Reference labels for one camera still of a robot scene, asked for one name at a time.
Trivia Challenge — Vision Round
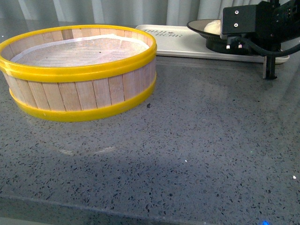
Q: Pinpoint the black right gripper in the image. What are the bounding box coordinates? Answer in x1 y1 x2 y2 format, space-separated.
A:
255 0 300 79

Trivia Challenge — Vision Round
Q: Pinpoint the beige plate with black rim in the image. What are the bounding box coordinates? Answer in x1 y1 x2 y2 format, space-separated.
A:
187 19 249 55

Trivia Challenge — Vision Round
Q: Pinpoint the white steamed bun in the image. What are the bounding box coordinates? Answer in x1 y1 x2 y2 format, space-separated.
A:
204 20 221 35

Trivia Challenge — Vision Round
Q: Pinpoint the cream rectangular bear tray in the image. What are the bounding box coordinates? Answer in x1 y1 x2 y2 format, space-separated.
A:
135 24 290 64

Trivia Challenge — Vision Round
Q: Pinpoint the white mesh steamer liner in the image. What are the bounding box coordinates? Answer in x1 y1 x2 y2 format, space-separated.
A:
11 34 149 68

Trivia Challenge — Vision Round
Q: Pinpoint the grey pleated curtain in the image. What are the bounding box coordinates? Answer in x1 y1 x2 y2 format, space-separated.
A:
0 0 259 26

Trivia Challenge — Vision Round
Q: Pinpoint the black camera cable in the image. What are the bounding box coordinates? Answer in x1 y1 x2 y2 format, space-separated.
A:
226 36 300 57

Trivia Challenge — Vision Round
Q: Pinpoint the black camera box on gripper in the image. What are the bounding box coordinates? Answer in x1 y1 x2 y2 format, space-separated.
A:
220 5 258 40

